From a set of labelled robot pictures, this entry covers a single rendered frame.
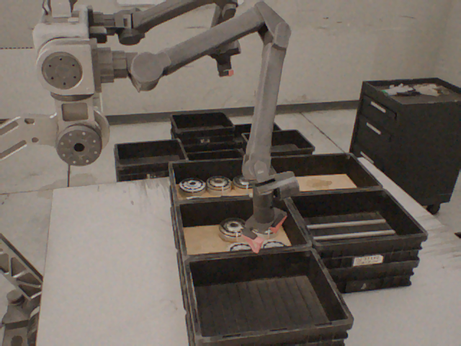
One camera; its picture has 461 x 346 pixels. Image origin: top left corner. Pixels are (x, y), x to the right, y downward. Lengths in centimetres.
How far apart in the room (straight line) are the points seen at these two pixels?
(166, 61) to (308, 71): 382
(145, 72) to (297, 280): 76
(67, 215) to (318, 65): 356
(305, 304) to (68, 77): 89
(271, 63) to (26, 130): 83
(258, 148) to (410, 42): 440
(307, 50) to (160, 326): 381
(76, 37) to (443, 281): 144
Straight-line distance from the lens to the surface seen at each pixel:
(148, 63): 115
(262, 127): 120
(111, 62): 115
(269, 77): 124
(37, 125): 159
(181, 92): 452
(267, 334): 113
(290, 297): 136
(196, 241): 153
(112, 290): 157
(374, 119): 309
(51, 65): 116
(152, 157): 280
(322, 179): 196
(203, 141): 297
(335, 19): 489
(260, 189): 119
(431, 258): 188
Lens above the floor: 177
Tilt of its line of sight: 29 degrees down
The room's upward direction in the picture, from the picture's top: 3 degrees clockwise
